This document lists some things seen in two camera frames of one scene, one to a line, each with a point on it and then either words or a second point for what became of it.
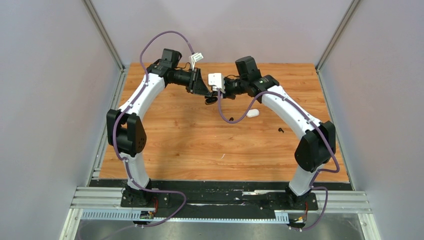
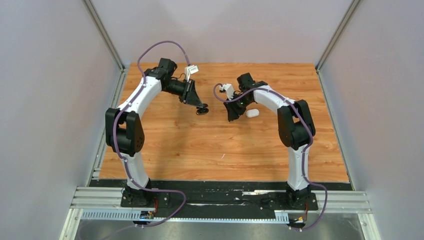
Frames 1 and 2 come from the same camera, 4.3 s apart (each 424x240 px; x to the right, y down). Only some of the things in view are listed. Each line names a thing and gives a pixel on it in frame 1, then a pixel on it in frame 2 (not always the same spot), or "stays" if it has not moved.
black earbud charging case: [209, 101] → [203, 111]
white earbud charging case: [252, 113] stays
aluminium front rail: [90, 198] stays
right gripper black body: [232, 88] → [239, 106]
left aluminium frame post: [102, 31] stays
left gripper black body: [194, 79] → [188, 88]
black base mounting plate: [218, 196] stays
